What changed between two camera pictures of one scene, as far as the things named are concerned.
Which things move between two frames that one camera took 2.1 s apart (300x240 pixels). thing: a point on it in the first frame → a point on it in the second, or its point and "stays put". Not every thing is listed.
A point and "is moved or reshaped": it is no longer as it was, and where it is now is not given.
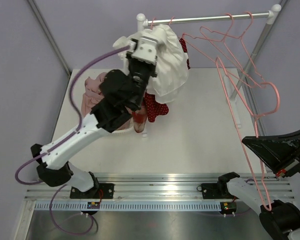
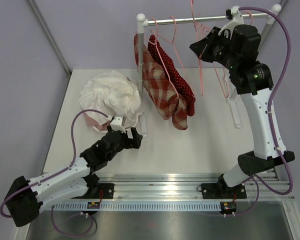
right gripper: x=278 y=146 → x=207 y=44
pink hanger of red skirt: x=172 y=17 → x=173 y=43
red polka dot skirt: x=153 y=108 → x=178 y=79
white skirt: x=172 y=74 is moved or reshaped
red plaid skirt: x=139 y=118 → x=161 y=87
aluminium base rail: x=164 y=187 stays put
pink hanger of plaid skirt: x=153 y=19 → x=155 y=41
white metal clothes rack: x=274 y=11 stays put
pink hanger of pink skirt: x=237 y=61 is moved or reshaped
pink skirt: x=91 y=95 is moved or reshaped
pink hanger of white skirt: x=246 y=124 → x=196 y=25
